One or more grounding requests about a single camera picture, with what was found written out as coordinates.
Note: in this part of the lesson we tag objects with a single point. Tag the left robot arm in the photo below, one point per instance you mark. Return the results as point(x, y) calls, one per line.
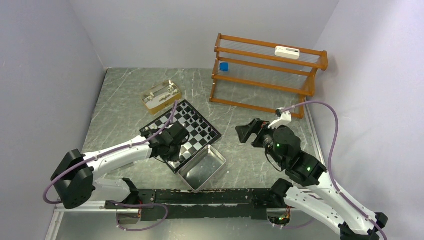
point(79, 176)

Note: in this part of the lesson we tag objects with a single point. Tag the gold tin of white pieces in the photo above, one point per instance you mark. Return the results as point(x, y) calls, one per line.
point(160, 96)

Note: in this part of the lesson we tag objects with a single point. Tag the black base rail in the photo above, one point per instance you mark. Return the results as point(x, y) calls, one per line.
point(252, 203)

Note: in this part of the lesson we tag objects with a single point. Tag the orange wooden rack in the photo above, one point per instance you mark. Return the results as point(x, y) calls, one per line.
point(253, 63)

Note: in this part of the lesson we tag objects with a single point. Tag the white rectangular device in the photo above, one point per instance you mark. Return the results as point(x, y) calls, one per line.
point(287, 52)

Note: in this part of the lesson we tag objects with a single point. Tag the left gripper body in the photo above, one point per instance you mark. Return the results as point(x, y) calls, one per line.
point(173, 153)

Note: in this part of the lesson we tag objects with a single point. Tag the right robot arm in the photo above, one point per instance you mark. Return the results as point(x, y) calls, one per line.
point(310, 187)

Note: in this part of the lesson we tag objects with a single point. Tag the silver metal tin lid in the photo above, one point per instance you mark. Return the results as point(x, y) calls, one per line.
point(198, 171)

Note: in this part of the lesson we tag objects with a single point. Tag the blue cube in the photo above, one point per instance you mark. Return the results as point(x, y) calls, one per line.
point(223, 66)

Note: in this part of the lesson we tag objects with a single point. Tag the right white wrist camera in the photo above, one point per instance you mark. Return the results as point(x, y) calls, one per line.
point(283, 118)

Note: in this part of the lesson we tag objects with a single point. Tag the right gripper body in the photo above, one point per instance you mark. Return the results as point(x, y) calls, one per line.
point(264, 138)

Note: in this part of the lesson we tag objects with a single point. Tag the black white chessboard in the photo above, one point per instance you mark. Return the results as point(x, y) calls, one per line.
point(200, 134)

